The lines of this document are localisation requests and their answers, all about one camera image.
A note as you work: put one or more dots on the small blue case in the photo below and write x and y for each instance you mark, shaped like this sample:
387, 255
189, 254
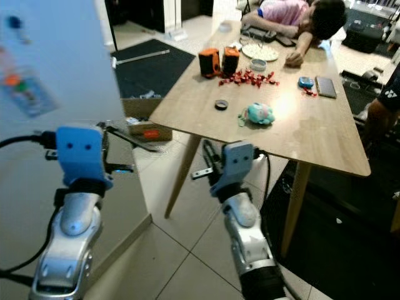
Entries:
305, 82

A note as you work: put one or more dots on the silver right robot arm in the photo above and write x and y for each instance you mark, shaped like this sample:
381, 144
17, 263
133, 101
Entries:
247, 237

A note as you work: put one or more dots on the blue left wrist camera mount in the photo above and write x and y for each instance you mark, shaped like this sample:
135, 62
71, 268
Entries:
81, 156

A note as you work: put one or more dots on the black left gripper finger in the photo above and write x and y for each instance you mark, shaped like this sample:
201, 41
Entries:
140, 142

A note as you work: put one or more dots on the black floor mat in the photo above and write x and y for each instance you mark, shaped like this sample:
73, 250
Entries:
337, 250
150, 65

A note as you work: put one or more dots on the wooden table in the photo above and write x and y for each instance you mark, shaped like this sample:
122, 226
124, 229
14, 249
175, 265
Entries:
287, 125

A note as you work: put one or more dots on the cardboard box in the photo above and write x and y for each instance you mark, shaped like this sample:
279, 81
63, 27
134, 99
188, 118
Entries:
140, 112

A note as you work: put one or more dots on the black round lid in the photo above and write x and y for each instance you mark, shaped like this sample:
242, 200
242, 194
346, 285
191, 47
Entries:
220, 105

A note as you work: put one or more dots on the brown wallet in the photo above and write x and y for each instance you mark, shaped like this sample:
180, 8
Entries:
325, 87

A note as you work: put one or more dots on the person in pink shirt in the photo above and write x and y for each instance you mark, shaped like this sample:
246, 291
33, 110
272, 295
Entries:
287, 12

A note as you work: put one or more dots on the black equipment case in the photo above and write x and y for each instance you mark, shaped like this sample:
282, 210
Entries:
365, 28

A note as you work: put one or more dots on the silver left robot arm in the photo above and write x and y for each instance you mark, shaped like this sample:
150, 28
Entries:
72, 244

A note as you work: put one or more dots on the black flat device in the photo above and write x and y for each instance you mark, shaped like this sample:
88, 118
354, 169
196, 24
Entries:
265, 35

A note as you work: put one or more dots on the blue wall hook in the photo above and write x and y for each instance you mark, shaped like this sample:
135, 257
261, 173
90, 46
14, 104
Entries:
15, 24

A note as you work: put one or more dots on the person in black shirt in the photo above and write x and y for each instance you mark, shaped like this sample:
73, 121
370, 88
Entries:
384, 103

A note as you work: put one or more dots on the grey ruler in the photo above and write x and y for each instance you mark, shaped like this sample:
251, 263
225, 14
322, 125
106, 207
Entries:
140, 57

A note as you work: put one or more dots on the white furniture leg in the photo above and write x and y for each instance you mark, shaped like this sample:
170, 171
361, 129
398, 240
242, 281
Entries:
172, 15

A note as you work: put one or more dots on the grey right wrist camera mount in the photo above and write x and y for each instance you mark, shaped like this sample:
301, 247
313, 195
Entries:
237, 165

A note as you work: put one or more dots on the white plate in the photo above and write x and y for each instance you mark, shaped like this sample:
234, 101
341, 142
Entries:
259, 52

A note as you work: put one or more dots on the heap of red candies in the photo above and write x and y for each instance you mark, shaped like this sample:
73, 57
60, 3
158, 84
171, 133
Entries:
247, 79

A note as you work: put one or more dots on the black and orange speaker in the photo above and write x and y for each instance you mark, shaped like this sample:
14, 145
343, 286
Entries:
230, 61

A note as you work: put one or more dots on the orange box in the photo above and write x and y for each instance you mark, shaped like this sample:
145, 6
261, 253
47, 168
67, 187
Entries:
209, 62

